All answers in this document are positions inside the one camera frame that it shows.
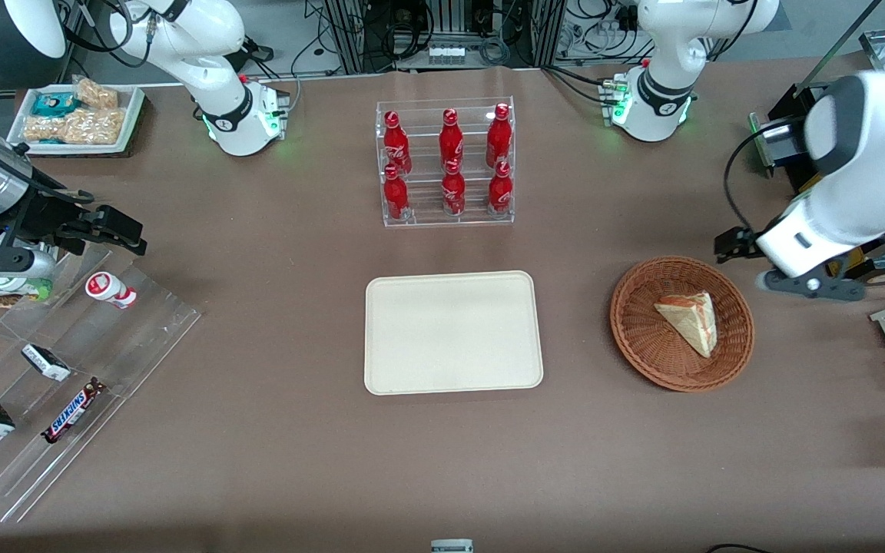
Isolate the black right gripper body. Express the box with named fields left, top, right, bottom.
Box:
left=0, top=192, right=102, bottom=276

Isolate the wrapped triangle sandwich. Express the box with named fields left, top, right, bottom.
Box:
left=654, top=291, right=718, bottom=359

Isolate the white snack tray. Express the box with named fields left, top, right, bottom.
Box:
left=6, top=83, right=146, bottom=155

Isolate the brown wicker basket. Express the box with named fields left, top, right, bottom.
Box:
left=610, top=256, right=756, bottom=393

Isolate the cream plastic tray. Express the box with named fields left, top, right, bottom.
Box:
left=364, top=270, right=545, bottom=396

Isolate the red white yogurt bottle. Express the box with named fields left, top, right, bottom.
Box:
left=85, top=271, right=138, bottom=310

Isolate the black electronics box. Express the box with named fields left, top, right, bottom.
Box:
left=748, top=77, right=831, bottom=194

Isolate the clear peanut snack bag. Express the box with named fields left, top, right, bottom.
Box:
left=23, top=114, right=68, bottom=144
left=63, top=107, right=128, bottom=147
left=72, top=75, right=120, bottom=111

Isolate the clear acrylic stepped display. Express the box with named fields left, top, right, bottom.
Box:
left=0, top=244, right=204, bottom=525

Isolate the teal snack packet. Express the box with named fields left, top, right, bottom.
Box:
left=31, top=91, right=79, bottom=118

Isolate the Snickers chocolate bar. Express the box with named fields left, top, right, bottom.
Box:
left=41, top=377, right=108, bottom=445

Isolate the dark diagonal pole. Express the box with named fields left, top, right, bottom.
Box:
left=794, top=0, right=883, bottom=98

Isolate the red cola bottle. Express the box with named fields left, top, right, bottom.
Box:
left=486, top=103, right=512, bottom=170
left=488, top=161, right=513, bottom=215
left=439, top=108, right=465, bottom=171
left=383, top=164, right=411, bottom=222
left=383, top=111, right=413, bottom=176
left=442, top=160, right=466, bottom=217

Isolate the clear acrylic bottle rack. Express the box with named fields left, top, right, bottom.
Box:
left=375, top=97, right=515, bottom=228

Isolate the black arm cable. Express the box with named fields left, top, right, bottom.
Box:
left=724, top=121, right=793, bottom=233

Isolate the aluminium frame rack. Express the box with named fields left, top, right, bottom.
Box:
left=318, top=0, right=570, bottom=76

